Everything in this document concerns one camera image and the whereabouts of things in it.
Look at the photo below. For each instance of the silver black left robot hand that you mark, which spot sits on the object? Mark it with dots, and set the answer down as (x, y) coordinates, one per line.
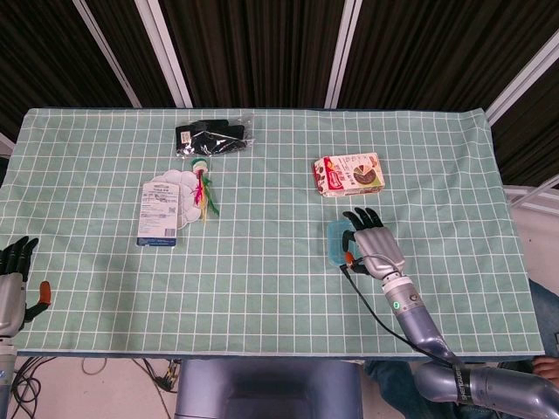
(8, 297)

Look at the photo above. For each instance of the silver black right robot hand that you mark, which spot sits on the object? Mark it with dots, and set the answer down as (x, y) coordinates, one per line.
(380, 251)

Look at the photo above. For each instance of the bare bystander hand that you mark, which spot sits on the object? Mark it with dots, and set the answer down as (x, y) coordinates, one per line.
(548, 368)

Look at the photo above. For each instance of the translucent blue plastic lid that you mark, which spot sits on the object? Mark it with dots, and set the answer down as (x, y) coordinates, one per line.
(336, 244)

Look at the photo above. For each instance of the clear plastic container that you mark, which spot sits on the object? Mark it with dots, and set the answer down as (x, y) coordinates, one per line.
(337, 265)

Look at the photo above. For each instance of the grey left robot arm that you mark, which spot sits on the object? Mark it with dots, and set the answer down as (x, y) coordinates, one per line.
(5, 375)

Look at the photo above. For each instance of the red white snack carton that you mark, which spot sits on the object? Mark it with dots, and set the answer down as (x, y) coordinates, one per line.
(349, 174)

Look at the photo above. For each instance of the green checked tablecloth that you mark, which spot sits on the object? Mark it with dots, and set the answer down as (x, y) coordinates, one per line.
(271, 270)

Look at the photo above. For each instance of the dark blue table underlay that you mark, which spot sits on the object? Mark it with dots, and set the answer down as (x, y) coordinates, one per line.
(109, 355)

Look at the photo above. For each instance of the white metal rack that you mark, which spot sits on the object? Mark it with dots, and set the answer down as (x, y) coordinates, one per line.
(530, 194)

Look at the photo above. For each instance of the white paint palette with card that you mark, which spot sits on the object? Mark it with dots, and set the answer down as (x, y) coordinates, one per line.
(159, 214)

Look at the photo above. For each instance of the grey-blue robot torso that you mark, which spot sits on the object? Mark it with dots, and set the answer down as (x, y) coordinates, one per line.
(266, 388)

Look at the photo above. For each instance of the black gloves in plastic bag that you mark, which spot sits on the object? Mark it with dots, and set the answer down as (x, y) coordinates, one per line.
(205, 137)

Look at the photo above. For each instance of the dark pleated curtain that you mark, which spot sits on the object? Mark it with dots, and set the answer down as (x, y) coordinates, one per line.
(262, 52)

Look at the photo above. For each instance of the slanted white corner frame post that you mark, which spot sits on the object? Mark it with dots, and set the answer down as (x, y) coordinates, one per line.
(524, 76)

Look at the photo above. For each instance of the thin white frame post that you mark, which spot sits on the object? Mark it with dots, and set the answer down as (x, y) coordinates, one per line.
(107, 52)

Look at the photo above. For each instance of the wide double white frame post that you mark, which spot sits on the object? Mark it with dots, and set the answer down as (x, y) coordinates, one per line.
(163, 52)

